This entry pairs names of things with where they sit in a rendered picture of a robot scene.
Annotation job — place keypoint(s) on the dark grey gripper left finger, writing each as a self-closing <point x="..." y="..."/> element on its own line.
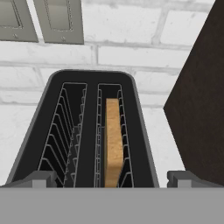
<point x="40" y="178"/>

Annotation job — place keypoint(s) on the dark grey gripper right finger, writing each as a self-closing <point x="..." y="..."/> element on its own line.
<point x="183" y="178"/>

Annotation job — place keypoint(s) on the black toaster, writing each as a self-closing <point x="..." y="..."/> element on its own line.
<point x="89" y="122"/>

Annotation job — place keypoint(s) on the brown bread slice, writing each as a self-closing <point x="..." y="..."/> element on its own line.
<point x="113" y="140"/>

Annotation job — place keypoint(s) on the dark brown cabinet side panel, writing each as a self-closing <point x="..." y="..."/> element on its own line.
<point x="201" y="99"/>

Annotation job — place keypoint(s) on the grey cupboard door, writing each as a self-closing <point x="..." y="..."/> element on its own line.
<point x="59" y="22"/>
<point x="14" y="22"/>

